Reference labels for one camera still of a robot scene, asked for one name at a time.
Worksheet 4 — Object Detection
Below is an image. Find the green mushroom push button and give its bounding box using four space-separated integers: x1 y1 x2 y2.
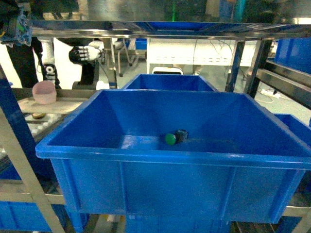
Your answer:
165 129 188 146

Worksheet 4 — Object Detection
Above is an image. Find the red mushroom push button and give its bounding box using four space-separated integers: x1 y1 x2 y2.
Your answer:
0 0 32 47

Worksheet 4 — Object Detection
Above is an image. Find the rear blue shelf container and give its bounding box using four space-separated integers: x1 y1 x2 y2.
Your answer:
123 74 218 92

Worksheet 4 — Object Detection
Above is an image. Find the large blue shelf container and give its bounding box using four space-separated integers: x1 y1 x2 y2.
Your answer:
35 90 311 223

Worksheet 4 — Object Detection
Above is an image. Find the white humanoid robot hand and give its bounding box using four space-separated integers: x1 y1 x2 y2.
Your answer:
69 46 102 64

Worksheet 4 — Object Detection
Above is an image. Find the pink plastic bowl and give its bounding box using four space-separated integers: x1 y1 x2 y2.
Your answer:
32 81 57 105

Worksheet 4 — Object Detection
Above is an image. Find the steel shelf frame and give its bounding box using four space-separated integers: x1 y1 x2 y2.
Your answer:
0 19 311 233

